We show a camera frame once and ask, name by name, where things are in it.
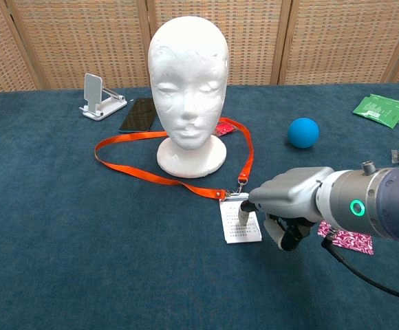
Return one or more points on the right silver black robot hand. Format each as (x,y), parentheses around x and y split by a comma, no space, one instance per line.
(289,192)

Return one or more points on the white ID badge card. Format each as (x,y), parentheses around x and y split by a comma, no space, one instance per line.
(234,227)

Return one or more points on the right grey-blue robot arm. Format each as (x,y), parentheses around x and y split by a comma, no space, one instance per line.
(385,206)

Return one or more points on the white foam mannequin head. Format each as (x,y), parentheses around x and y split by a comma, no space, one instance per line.
(185,68)

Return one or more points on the blue ball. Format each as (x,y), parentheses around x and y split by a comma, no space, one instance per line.
(303,133)

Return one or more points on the magenta white patterned packet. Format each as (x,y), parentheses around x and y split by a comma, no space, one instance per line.
(354,240)

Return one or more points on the small red packet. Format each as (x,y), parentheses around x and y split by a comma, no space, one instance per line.
(223,130)

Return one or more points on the green foil packet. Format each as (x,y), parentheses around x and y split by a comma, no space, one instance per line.
(378,108)

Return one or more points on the black smartphone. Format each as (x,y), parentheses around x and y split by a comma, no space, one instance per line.
(137,115)

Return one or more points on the blue table cloth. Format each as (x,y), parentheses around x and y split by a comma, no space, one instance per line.
(82,258)

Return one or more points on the white folding phone stand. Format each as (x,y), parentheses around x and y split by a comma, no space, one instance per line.
(93,87)

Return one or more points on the woven wooden folding screen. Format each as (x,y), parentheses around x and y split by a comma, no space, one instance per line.
(82,41)

